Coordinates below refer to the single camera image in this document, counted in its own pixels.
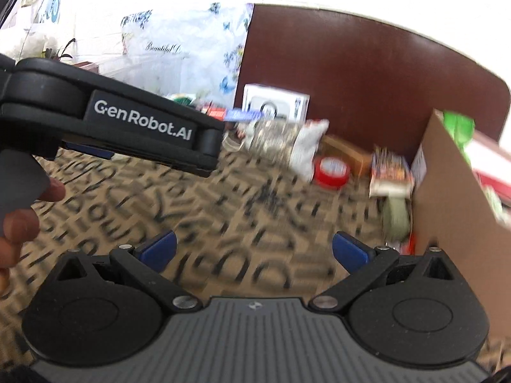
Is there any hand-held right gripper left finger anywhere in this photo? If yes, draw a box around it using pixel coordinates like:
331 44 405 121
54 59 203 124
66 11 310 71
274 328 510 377
55 230 202 315

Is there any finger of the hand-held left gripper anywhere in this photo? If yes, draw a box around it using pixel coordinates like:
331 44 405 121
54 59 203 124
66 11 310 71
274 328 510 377
60 139 218 179

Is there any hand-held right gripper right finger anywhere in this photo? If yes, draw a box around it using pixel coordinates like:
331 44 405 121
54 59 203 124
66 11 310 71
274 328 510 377
310 230 456 312

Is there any person's left hand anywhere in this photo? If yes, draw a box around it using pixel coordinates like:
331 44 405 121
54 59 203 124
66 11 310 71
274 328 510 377
0 178 67 276

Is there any potted plant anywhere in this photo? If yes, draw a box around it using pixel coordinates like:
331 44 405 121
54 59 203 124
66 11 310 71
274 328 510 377
42 38 77 64

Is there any grey-green pouch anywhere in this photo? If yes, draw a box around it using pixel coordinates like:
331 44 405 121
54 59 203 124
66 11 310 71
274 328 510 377
380 195 413 246

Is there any red tape roll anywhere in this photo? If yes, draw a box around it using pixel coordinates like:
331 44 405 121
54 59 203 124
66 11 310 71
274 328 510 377
313 156 352 189

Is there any colourful snack packet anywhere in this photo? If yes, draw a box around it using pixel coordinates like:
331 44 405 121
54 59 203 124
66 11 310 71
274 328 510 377
368 146 416 197

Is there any small brown cardboard box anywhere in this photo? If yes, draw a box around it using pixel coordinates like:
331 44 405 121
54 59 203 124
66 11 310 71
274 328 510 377
320 135 375 178

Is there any small red box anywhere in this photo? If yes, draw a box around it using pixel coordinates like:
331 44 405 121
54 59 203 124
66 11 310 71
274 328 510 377
202 105 227 121

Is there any clear bag of nuts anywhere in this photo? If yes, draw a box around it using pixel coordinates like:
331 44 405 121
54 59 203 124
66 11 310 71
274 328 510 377
241 119 331 182

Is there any white blue-flowered plastic bag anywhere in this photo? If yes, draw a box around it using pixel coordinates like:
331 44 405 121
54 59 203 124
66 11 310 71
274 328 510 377
119 2 255 102

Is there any blue packet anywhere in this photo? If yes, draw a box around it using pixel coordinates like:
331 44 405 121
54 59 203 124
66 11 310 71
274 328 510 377
226 108 262 123

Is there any green plastic bag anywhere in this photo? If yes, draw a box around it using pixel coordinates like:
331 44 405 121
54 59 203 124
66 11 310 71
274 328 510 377
442 111 477 165

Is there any red flat box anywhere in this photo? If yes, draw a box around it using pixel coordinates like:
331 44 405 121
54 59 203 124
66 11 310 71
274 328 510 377
464 139 511 210

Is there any white box with black picture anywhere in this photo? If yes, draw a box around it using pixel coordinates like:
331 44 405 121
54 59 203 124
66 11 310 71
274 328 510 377
241 83 311 124

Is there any dark brown folding table board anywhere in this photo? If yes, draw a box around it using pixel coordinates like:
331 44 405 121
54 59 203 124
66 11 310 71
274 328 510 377
233 3 511 166

